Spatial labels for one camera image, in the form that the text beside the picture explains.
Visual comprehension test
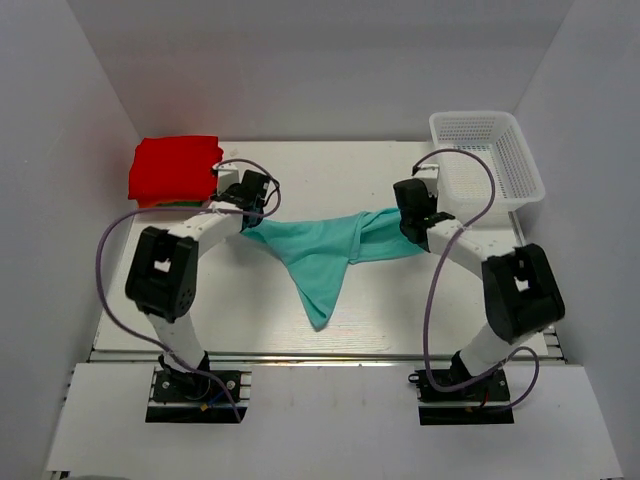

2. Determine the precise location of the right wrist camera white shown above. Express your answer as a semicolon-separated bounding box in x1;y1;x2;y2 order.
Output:
412;163;439;197

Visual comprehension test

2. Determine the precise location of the white plastic basket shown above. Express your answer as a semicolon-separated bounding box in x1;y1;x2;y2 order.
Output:
429;111;546;218

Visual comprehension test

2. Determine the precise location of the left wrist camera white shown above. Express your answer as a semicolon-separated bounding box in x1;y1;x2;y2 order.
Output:
211;162;240;192

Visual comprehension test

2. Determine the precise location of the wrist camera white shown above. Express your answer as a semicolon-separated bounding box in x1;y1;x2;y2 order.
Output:
412;163;439;197
211;162;240;192

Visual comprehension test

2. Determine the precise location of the red folded t shirt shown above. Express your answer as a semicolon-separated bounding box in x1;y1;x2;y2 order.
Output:
128;135;223;208

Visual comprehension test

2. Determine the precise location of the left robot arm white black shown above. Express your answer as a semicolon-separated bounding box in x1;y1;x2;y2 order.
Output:
125;170;279;399

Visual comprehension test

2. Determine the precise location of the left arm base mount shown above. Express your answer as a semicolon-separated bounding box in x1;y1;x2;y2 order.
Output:
145;355;251;425

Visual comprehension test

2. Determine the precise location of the teal t shirt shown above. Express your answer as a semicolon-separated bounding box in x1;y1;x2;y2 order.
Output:
243;208;423;331

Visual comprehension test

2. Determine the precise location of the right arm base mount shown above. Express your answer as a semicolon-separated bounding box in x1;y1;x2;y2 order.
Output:
407;369;514;426

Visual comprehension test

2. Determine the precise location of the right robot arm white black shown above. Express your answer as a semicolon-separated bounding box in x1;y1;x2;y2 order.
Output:
393;178;566;399

